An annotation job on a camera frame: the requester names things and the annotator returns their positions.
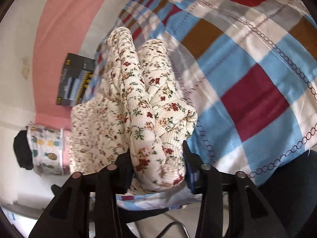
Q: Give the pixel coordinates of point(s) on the black cooker cardboard box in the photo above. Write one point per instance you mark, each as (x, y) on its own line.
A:
(76, 74)

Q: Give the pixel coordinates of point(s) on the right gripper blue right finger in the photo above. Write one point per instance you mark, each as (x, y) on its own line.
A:
(231, 205)

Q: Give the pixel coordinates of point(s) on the floral quilted cream garment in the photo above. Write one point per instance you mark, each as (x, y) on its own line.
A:
(138, 109)

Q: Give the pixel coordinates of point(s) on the black bag on floor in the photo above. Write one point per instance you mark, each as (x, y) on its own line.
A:
(22, 150)

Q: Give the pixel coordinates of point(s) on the plaid bed sheet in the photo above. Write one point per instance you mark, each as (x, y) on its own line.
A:
(249, 69)

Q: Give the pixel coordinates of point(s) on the pineapple print storage box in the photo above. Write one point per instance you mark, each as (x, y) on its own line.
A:
(46, 148)

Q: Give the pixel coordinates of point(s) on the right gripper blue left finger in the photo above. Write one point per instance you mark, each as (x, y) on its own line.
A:
(67, 215)

